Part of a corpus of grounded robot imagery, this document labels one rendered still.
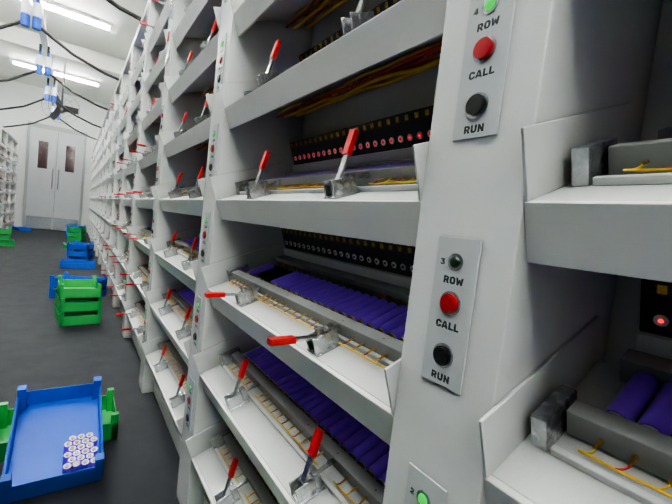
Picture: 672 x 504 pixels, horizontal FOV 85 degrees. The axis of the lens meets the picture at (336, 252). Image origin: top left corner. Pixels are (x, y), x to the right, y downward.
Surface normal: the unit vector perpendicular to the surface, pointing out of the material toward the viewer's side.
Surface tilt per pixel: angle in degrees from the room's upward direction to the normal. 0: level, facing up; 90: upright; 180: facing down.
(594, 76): 90
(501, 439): 90
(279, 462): 21
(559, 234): 110
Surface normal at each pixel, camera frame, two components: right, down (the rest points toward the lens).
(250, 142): 0.57, 0.11
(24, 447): 0.31, -0.89
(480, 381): -0.81, -0.06
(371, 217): -0.80, 0.29
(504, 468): -0.18, -0.95
